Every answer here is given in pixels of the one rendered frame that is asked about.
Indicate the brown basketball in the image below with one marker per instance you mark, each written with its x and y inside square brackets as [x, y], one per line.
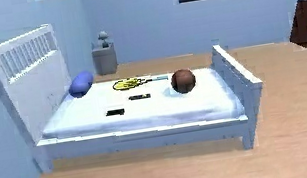
[183, 80]

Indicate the black remote control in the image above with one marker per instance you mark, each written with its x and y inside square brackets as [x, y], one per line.
[139, 96]

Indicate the white bed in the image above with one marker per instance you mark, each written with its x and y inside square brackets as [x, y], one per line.
[152, 114]

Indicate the yellow tennis racket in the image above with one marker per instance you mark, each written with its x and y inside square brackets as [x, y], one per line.
[127, 84]

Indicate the black flat phone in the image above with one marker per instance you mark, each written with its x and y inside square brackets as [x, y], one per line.
[115, 112]

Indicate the grey bin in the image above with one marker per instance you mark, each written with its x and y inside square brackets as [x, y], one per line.
[105, 61]

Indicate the grey small statue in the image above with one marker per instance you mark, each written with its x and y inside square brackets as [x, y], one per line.
[103, 39]

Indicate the blue pillow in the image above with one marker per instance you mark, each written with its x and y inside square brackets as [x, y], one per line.
[81, 83]

